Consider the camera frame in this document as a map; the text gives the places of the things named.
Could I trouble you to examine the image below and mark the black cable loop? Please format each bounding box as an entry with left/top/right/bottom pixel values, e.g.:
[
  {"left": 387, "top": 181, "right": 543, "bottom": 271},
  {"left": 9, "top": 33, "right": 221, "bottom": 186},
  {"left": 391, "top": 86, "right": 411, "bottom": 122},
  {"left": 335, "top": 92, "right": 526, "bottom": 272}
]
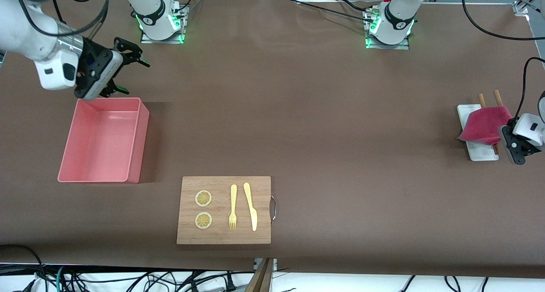
[{"left": 0, "top": 244, "right": 45, "bottom": 284}]

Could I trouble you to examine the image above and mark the yellow plastic knife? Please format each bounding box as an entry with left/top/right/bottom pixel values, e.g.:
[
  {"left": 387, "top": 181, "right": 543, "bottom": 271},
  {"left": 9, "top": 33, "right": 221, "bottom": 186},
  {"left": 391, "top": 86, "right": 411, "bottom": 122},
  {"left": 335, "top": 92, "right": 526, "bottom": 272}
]
[{"left": 243, "top": 182, "right": 258, "bottom": 232}]

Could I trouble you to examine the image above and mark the wooden stand leg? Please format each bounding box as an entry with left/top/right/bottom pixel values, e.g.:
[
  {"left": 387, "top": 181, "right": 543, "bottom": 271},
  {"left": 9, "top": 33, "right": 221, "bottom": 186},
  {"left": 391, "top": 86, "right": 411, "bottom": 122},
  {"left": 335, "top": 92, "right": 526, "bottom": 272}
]
[{"left": 245, "top": 258, "right": 274, "bottom": 292}]

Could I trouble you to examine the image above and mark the yellow plastic fork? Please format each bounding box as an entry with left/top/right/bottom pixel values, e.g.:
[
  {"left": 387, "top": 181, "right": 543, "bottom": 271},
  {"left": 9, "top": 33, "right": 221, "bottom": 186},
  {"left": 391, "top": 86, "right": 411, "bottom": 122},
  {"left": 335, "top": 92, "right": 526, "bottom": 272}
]
[{"left": 229, "top": 184, "right": 238, "bottom": 230}]

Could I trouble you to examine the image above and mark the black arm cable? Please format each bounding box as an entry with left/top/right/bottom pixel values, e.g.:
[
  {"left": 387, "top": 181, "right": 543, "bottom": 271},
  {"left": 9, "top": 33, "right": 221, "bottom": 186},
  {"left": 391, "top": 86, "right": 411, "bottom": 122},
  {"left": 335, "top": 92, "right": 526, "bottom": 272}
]
[
  {"left": 462, "top": 0, "right": 545, "bottom": 121},
  {"left": 12, "top": 0, "right": 109, "bottom": 40}
]

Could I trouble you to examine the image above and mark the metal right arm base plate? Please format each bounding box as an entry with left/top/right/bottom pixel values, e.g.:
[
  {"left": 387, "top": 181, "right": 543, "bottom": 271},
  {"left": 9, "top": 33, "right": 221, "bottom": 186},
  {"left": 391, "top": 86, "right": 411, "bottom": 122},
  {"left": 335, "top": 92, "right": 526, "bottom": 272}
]
[{"left": 141, "top": 3, "right": 186, "bottom": 44}]

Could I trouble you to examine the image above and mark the white rectangular tray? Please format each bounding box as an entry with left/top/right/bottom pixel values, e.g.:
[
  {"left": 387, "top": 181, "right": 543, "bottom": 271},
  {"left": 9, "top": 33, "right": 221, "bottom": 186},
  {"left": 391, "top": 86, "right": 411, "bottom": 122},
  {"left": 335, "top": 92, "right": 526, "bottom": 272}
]
[{"left": 457, "top": 104, "right": 499, "bottom": 161}]

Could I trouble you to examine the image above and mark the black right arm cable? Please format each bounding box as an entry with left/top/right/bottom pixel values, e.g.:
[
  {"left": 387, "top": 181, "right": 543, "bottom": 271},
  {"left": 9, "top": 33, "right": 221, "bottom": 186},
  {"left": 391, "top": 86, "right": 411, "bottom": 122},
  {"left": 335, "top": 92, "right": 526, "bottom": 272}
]
[{"left": 12, "top": 0, "right": 109, "bottom": 40}]

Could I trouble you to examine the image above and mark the wooden cutting board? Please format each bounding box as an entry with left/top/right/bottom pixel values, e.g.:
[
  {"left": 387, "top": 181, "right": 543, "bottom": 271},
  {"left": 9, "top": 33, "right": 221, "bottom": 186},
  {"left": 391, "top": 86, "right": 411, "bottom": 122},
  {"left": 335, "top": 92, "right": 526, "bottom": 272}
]
[{"left": 177, "top": 176, "right": 272, "bottom": 245}]

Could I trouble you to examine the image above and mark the red cloth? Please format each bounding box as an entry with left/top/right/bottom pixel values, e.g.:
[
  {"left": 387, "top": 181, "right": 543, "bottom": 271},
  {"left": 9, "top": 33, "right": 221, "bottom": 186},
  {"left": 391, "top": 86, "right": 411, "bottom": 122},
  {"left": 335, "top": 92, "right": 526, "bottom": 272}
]
[{"left": 457, "top": 106, "right": 513, "bottom": 146}]

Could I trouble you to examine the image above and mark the pink plastic bin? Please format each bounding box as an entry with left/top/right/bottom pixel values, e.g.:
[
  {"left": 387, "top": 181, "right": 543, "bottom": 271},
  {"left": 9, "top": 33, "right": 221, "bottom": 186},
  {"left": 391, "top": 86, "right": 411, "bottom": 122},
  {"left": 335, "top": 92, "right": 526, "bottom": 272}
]
[{"left": 57, "top": 97, "right": 150, "bottom": 184}]

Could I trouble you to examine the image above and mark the aluminium corner bracket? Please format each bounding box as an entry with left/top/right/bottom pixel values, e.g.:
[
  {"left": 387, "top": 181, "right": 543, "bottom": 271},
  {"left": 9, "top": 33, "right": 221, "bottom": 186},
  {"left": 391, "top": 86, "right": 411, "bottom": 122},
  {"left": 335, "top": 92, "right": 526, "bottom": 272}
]
[{"left": 513, "top": 0, "right": 545, "bottom": 17}]

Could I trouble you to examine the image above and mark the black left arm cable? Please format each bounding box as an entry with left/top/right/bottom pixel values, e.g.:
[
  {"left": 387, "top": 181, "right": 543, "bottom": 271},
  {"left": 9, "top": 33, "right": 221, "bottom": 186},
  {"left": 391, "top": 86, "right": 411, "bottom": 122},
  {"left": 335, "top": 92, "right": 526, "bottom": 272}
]
[{"left": 462, "top": 0, "right": 545, "bottom": 121}]

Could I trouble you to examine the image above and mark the black cable on table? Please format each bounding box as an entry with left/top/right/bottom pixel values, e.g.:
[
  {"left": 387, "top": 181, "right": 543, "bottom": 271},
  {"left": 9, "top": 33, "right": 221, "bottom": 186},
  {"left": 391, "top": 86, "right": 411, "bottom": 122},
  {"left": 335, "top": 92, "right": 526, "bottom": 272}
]
[{"left": 286, "top": 0, "right": 376, "bottom": 23}]

